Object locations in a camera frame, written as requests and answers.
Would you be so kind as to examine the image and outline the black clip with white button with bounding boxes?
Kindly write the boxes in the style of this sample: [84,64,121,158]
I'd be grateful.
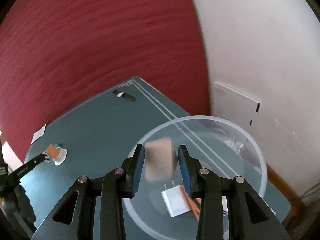
[112,90,136,102]

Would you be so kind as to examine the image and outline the white paper label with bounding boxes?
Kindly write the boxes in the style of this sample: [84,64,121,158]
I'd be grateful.
[30,124,46,145]

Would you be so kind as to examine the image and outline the clear plastic bowl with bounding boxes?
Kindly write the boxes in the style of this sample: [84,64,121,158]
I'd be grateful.
[124,115,267,239]

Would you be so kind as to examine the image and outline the orange triangular block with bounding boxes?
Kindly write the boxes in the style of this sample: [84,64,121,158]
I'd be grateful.
[181,187,201,220]

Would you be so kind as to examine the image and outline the red sofa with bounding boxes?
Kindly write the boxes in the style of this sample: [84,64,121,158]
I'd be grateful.
[1,0,210,159]

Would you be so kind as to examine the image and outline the white cube block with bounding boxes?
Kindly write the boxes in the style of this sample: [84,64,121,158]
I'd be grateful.
[161,185,191,218]

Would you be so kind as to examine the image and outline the brown rectangular block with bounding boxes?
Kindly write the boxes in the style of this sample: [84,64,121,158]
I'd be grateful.
[145,137,177,182]

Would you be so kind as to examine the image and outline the white round cup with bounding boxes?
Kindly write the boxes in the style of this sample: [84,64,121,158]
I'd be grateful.
[54,147,68,166]

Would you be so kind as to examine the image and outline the white small block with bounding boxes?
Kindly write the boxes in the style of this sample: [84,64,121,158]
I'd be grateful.
[44,155,54,164]

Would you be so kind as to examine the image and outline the white wall panel box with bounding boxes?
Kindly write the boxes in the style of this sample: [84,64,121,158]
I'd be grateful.
[212,81,260,135]

